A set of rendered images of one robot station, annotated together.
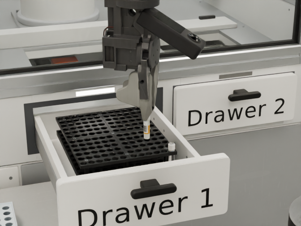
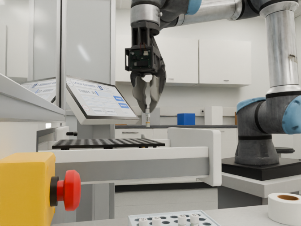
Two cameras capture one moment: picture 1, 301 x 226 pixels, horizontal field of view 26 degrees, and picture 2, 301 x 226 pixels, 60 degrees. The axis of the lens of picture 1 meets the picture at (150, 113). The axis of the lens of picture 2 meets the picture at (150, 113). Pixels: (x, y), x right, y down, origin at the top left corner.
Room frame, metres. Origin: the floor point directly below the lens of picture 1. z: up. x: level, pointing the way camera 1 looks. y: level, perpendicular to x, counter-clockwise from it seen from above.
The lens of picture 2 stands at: (0.97, 0.67, 0.94)
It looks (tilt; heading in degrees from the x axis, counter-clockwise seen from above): 2 degrees up; 274
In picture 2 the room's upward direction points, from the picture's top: straight up
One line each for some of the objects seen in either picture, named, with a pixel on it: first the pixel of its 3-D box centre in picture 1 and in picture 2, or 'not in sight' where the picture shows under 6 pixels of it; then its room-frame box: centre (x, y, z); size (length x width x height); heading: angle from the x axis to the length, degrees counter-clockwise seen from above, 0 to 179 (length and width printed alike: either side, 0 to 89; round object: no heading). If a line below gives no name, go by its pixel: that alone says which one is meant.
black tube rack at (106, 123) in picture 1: (113, 148); (107, 154); (1.12, 0.07, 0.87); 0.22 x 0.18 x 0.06; 19
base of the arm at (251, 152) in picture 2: not in sight; (255, 148); (0.66, -0.33, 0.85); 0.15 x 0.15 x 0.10
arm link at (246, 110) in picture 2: not in sight; (254, 116); (0.67, -0.32, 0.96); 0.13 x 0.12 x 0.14; 119
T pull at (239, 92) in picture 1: (242, 94); (71, 133); (1.31, -0.20, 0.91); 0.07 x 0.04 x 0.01; 109
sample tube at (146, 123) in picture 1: (146, 126); (148, 118); (1.03, 0.01, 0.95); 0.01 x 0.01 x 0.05
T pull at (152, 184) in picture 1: (151, 187); not in sight; (0.90, 0.00, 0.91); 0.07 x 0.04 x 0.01; 109
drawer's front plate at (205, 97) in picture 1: (236, 103); (63, 143); (1.33, -0.19, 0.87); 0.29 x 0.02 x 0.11; 109
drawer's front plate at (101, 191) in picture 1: (146, 197); (188, 150); (0.93, 0.01, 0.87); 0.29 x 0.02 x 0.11; 109
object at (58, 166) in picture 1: (112, 148); (103, 157); (1.13, 0.07, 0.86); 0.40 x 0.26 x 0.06; 19
